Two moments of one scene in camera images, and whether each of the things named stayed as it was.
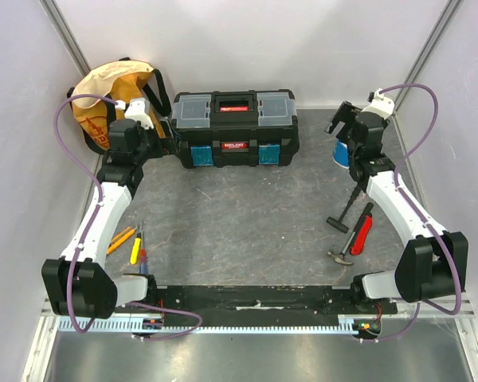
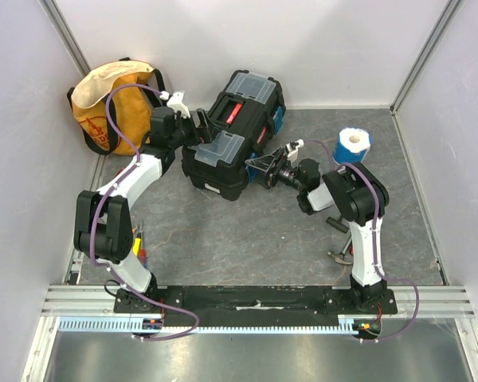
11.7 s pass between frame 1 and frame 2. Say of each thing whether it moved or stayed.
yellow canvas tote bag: stayed
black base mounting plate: stayed
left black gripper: moved
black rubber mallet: stayed
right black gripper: moved
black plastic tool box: moved
